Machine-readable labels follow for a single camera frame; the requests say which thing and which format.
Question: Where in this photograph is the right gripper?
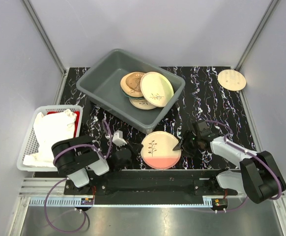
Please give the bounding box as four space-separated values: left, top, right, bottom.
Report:
172 130 200 158

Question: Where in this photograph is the pink and cream plate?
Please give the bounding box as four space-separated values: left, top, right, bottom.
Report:
141 131 181 170

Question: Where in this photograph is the cream and blue plate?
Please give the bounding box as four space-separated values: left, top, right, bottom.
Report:
129 98 156 110

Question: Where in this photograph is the cream green plate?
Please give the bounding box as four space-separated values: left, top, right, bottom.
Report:
140 72 174 107

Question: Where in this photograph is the cream leaf pattern plate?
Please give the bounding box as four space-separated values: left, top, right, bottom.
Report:
120 72 143 97

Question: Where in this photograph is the dark transparent glass plate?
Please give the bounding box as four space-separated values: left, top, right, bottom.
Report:
126 72 144 92

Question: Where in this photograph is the grey plastic bin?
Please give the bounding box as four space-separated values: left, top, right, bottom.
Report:
76 49 185 134

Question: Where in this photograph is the beige wooden round plate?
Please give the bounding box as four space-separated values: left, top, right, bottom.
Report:
217 69 247 91

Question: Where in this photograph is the teal embossed plate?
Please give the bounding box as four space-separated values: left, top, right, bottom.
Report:
121 90 132 98

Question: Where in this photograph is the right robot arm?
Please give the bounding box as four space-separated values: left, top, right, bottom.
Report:
173 120 286 204

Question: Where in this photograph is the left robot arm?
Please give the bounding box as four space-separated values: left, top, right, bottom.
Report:
51 131 143 195

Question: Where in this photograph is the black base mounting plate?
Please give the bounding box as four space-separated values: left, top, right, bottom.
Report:
64 170 238 207

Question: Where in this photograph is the white cloth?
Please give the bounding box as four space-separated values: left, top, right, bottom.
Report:
23 109 77 168

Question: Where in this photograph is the white plastic basket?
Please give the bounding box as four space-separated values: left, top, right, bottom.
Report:
16 104 83 172

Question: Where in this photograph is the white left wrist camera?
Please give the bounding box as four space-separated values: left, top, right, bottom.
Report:
106 130 127 147

